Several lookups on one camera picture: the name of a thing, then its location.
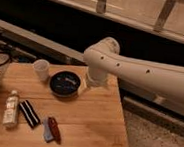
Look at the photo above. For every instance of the white ceramic cup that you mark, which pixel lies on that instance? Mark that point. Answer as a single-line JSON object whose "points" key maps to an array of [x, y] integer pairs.
{"points": [[41, 68]]}

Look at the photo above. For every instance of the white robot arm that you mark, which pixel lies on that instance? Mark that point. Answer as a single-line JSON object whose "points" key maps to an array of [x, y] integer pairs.
{"points": [[163, 80]]}

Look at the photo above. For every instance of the dark ceramic bowl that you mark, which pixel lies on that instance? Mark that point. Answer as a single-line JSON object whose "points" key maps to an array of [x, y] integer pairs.
{"points": [[65, 83]]}

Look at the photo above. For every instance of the clear plastic bottle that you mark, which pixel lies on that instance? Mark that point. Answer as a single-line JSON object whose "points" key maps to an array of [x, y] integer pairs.
{"points": [[11, 110]]}

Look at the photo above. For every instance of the black white striped cloth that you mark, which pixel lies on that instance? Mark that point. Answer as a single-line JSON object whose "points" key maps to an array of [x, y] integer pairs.
{"points": [[30, 115]]}

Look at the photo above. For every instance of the blue cloth piece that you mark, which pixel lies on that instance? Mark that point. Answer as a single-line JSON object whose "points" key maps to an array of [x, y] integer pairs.
{"points": [[47, 132]]}

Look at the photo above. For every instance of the red pocket knife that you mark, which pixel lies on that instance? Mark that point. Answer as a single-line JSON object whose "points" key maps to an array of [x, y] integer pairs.
{"points": [[54, 129]]}

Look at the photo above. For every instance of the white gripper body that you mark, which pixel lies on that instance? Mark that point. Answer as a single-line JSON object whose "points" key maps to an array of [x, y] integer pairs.
{"points": [[96, 77]]}

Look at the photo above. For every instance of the wooden table board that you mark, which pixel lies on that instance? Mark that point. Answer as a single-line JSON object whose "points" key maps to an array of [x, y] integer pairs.
{"points": [[92, 119]]}

